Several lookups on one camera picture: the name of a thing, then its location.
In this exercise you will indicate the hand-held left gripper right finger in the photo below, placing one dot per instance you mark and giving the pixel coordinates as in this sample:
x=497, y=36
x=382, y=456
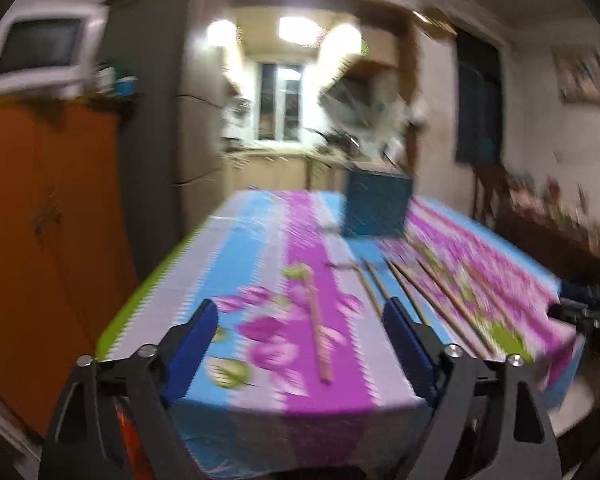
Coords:
x=407, y=345

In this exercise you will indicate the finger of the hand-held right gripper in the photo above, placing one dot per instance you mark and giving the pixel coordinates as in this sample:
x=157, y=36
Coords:
x=590, y=317

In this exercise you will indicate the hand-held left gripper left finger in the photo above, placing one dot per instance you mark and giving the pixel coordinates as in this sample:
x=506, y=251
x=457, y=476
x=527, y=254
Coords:
x=200, y=345

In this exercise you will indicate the wooden chopstick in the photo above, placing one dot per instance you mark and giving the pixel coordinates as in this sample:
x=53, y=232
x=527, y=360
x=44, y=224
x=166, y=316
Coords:
x=319, y=330
x=455, y=300
x=405, y=285
x=381, y=282
x=371, y=285
x=440, y=305

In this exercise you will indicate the blue perforated utensil holder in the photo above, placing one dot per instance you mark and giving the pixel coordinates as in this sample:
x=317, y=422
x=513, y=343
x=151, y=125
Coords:
x=377, y=205

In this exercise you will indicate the dark wooden side table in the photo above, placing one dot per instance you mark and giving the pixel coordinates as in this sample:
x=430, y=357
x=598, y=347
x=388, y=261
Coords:
x=555, y=230

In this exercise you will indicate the floral striped tablecloth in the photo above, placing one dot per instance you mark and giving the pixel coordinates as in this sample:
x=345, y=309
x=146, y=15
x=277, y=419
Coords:
x=260, y=240

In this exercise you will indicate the wooden chair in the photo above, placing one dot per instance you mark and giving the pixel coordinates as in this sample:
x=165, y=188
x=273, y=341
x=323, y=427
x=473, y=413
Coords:
x=487, y=185

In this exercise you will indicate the orange wooden cabinet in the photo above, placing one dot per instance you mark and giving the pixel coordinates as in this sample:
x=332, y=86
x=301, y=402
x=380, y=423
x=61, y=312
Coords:
x=45, y=240

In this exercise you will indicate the grey refrigerator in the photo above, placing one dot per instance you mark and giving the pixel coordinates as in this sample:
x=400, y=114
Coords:
x=155, y=110

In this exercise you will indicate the dark framed window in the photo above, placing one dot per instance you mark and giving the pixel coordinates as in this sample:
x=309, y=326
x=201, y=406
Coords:
x=477, y=100

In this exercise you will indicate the metal range hood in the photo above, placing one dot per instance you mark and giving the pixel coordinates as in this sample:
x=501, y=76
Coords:
x=360, y=102

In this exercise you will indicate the kitchen window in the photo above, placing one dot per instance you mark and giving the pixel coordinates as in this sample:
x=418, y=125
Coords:
x=280, y=102

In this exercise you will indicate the ceiling light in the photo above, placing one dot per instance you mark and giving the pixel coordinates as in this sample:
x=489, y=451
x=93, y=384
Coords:
x=296, y=27

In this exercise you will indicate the white microwave oven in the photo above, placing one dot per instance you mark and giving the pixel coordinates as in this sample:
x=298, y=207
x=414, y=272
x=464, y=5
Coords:
x=35, y=50

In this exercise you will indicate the framed wall picture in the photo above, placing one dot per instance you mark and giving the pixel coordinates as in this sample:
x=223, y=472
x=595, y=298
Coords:
x=582, y=77

